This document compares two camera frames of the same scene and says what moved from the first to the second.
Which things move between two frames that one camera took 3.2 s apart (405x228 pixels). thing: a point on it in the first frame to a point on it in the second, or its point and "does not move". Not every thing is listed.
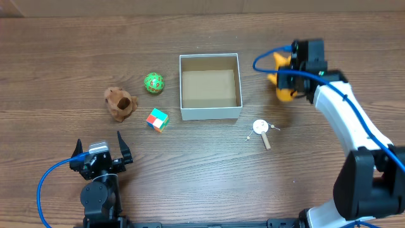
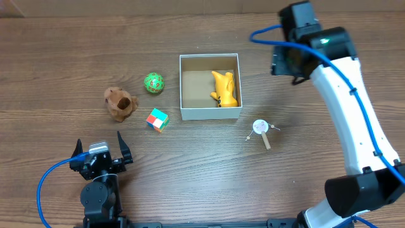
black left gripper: (103, 163) does not move
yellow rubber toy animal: (283, 94) to (224, 94)
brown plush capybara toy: (120, 102) does not move
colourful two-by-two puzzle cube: (157, 120) does not move
